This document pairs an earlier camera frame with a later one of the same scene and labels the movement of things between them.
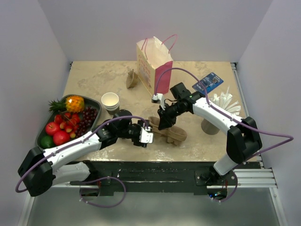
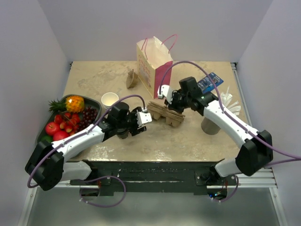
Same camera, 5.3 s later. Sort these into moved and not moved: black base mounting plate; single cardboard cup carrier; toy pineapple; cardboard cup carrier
Moved: cardboard cup carrier
Not moved: toy pineapple; black base mounting plate; single cardboard cup carrier
